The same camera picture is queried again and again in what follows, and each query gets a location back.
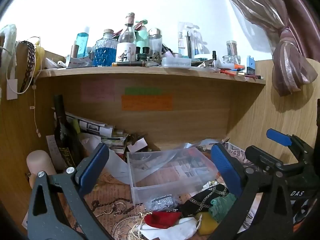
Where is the dark brown pen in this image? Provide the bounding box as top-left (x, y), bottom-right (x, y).
top-left (112, 61), bottom-right (147, 67)

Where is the green scrunchie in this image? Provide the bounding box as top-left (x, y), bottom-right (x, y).
top-left (209, 194), bottom-right (237, 223)

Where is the small jar with dark lid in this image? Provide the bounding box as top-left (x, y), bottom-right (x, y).
top-left (226, 40), bottom-right (238, 57)

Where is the newspaper print desk mat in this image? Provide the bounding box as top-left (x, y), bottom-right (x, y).
top-left (22, 142), bottom-right (263, 240)

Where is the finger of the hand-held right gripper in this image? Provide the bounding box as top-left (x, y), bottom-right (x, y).
top-left (266, 128), bottom-right (302, 147)
top-left (244, 145), bottom-right (285, 173)

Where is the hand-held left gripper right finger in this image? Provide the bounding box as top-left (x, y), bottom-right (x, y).
top-left (207, 143), bottom-right (293, 240)

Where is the orange marker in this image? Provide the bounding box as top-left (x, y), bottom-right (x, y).
top-left (217, 64), bottom-right (245, 71)

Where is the light blue tall bottle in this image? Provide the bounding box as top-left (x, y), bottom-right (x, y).
top-left (76, 27), bottom-right (90, 58)

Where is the white cardboard tube box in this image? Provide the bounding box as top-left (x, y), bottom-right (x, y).
top-left (66, 56), bottom-right (93, 68)

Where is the frosted jar with silver lid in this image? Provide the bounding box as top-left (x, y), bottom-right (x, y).
top-left (147, 28), bottom-right (163, 55)

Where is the clear plastic case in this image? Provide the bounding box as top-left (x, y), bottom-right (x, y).
top-left (161, 57), bottom-right (192, 68)

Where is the blue diamond-cut glass bottle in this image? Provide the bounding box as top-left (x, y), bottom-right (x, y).
top-left (94, 29), bottom-right (117, 67)

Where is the stack of folded papers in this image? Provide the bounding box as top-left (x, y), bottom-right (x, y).
top-left (54, 111), bottom-right (114, 137)

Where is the wooden shelf board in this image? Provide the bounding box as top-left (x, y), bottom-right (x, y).
top-left (37, 65), bottom-right (267, 85)

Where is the yellow fabric pouch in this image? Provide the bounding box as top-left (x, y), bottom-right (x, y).
top-left (195, 212), bottom-right (219, 235)

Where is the clear plastic box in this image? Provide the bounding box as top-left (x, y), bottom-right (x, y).
top-left (127, 147), bottom-right (219, 205)

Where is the red fabric pouch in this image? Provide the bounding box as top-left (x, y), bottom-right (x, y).
top-left (144, 211), bottom-right (182, 229)

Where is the black lace band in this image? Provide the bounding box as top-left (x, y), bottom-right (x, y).
top-left (19, 41), bottom-right (35, 93)

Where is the small white box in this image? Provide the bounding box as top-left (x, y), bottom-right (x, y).
top-left (127, 138), bottom-right (148, 153)

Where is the dark wine bottle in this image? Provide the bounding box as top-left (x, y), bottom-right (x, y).
top-left (53, 94), bottom-right (83, 173)

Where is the white fabric pouch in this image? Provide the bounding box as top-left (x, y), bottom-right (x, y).
top-left (136, 217), bottom-right (199, 240)

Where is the pink sticky note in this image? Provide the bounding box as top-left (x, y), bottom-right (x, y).
top-left (81, 80), bottom-right (115, 102)

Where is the small clear glass bottle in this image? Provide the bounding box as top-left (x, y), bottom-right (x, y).
top-left (222, 55), bottom-right (239, 65)

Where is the clear bottle with white label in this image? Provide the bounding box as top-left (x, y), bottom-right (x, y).
top-left (116, 12), bottom-right (137, 62)

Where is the orange sticky note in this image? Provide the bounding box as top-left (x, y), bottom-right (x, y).
top-left (121, 94), bottom-right (173, 111)

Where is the translucent plastic bag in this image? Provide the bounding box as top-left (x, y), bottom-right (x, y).
top-left (80, 132), bottom-right (133, 184)

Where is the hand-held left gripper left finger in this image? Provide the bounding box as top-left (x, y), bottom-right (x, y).
top-left (27, 143), bottom-right (114, 240)

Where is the pink striped curtain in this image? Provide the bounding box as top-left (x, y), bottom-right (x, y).
top-left (217, 0), bottom-right (320, 97)

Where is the black pouch with gold chain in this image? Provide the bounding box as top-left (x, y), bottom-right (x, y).
top-left (180, 184), bottom-right (229, 218)

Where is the white towel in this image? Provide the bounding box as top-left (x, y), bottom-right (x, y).
top-left (0, 24), bottom-right (17, 53)

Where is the stack of small booklets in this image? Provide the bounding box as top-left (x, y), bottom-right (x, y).
top-left (102, 129), bottom-right (129, 155)

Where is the silver glitter pouch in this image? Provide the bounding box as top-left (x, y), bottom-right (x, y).
top-left (147, 194), bottom-right (175, 212)

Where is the blue plastic block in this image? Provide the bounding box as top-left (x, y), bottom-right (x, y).
top-left (246, 56), bottom-right (255, 75)

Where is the yellow plastic object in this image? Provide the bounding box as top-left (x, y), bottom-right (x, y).
top-left (34, 45), bottom-right (45, 77)

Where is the mint green pump bottle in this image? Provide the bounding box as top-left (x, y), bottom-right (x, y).
top-left (135, 19), bottom-right (149, 55)

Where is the white power adapter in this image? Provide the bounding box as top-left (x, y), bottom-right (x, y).
top-left (7, 79), bottom-right (18, 100)

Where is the pale pink cylinder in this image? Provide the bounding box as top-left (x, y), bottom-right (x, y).
top-left (26, 150), bottom-right (57, 189)

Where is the green sticky note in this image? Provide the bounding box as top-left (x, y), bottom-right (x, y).
top-left (125, 87), bottom-right (162, 95)

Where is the clear blister pack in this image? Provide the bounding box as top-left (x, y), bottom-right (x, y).
top-left (178, 22), bottom-right (200, 55)

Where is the white charger cable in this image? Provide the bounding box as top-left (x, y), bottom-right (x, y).
top-left (7, 36), bottom-right (42, 137)

